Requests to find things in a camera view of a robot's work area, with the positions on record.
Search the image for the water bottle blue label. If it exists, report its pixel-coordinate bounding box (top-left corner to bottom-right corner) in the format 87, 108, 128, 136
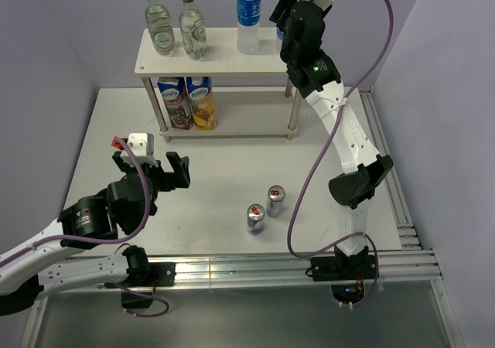
236, 0, 263, 55
276, 27, 285, 41

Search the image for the glass soda bottle green cap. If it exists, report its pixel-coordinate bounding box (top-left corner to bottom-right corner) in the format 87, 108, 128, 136
145, 0, 175, 56

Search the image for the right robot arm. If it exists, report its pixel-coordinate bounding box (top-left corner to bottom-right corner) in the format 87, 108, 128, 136
270, 0, 394, 278

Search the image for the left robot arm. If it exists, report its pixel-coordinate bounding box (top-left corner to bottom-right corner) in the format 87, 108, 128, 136
1, 151, 190, 316

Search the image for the white two-tier shelf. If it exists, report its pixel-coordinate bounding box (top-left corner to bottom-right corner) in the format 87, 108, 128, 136
135, 28, 302, 142

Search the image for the purple grape juice carton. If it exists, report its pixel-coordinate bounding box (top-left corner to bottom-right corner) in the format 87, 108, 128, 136
157, 77, 193, 130

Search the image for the yellow pineapple juice carton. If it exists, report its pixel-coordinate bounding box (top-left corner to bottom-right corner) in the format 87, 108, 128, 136
186, 77, 217, 130

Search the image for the silver blue energy drink can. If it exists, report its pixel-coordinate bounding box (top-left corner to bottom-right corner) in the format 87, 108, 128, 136
266, 185, 285, 217

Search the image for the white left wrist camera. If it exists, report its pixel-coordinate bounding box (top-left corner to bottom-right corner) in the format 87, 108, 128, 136
111, 132, 158, 167

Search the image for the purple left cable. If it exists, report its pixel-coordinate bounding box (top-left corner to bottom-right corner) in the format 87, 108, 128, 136
0, 138, 171, 318

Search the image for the purple cable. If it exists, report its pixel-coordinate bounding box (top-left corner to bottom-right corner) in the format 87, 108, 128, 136
0, 138, 171, 318
288, 0, 394, 306

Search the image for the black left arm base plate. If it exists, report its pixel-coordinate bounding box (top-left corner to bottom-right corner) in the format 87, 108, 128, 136
122, 262, 176, 288

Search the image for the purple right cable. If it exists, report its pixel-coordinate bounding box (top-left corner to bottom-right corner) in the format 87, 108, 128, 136
288, 0, 394, 306

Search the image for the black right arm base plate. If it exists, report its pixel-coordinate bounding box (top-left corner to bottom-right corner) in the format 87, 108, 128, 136
305, 255, 377, 281

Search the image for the aluminium side rail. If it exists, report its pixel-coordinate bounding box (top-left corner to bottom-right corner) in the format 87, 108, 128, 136
359, 87, 423, 251

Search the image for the aluminium mounting rail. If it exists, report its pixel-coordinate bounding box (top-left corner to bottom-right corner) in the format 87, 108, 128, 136
38, 247, 442, 296

